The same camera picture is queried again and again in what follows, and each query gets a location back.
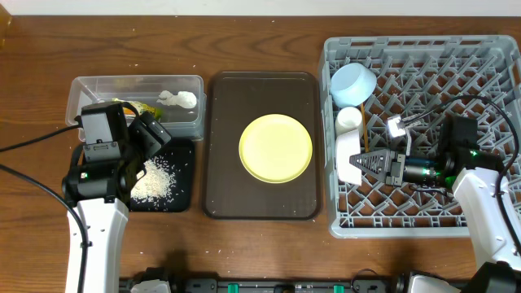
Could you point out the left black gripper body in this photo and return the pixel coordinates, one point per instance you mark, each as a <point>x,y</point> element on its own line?
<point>137,151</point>

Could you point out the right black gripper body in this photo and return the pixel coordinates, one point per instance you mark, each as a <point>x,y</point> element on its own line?
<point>422,171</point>

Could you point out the green orange snack wrapper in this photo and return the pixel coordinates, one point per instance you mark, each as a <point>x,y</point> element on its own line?
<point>141,108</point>

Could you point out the pink small plate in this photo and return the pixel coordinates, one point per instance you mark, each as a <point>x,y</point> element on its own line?
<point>348,144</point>

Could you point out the pile of white rice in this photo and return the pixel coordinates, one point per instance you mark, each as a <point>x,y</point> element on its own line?
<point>160,183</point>

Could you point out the white tissue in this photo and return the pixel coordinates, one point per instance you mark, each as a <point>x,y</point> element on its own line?
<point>184,99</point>

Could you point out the white paper cup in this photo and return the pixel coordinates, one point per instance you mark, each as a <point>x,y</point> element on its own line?
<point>347,120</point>

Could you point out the light blue bowl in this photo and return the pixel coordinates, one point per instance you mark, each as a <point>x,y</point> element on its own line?
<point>352,85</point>

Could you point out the yellow plastic plate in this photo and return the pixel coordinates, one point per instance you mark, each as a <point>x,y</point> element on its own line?
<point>275,148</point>

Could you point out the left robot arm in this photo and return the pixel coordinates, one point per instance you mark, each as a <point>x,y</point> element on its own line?
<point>103,171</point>

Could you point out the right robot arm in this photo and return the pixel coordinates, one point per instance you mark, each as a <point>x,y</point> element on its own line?
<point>477,180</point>

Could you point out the clear plastic waste bin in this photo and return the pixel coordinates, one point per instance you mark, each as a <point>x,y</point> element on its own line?
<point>180,122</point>

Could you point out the black plastic waste bin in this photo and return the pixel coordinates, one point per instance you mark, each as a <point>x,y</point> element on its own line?
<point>178,151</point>

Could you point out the grey plastic dishwasher rack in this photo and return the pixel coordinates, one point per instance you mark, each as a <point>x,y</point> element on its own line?
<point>477,76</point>

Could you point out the dark brown serving tray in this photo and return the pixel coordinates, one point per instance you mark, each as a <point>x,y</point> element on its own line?
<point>229,191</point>

